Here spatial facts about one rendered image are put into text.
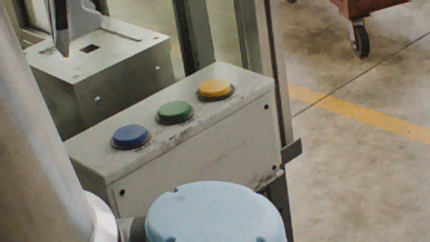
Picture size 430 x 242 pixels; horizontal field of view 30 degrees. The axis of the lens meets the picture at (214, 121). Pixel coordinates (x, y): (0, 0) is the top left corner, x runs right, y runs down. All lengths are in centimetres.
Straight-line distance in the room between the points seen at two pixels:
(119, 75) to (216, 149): 23
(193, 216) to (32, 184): 17
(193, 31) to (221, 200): 49
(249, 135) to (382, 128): 165
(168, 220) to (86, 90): 50
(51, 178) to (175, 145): 41
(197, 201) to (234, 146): 35
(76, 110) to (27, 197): 61
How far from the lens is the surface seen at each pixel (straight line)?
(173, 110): 99
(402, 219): 227
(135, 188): 95
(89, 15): 97
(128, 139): 95
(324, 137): 265
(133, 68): 119
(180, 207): 69
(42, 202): 58
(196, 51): 117
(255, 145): 107
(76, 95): 115
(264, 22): 109
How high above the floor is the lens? 137
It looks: 29 degrees down
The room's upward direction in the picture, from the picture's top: 9 degrees counter-clockwise
